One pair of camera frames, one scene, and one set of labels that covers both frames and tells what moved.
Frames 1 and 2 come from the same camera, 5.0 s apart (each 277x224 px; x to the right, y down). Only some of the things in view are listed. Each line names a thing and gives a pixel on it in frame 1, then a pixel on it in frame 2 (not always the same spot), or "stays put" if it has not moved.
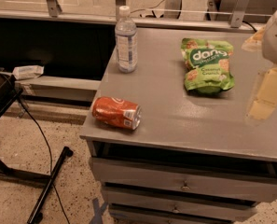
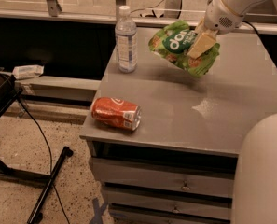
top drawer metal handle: x=185 y=187 stays put
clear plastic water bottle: x=126 y=41 stays put
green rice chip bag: x=208 y=65 -> x=172 y=42
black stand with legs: x=3 y=93 stays put
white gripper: x=276 y=36 -> x=220 y=18
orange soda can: x=117 y=112 stays put
